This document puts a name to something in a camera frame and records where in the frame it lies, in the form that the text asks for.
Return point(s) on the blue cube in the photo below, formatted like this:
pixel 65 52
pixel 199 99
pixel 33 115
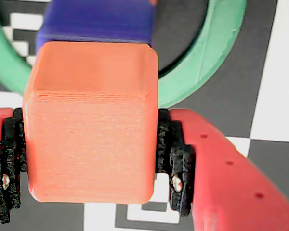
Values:
pixel 98 21

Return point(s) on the orange cube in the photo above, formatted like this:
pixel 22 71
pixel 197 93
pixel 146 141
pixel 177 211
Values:
pixel 91 132

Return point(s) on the black white marker checkerboard mat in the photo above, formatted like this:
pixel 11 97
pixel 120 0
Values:
pixel 267 72

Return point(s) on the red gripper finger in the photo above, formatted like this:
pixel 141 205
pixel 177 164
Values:
pixel 0 125
pixel 231 192

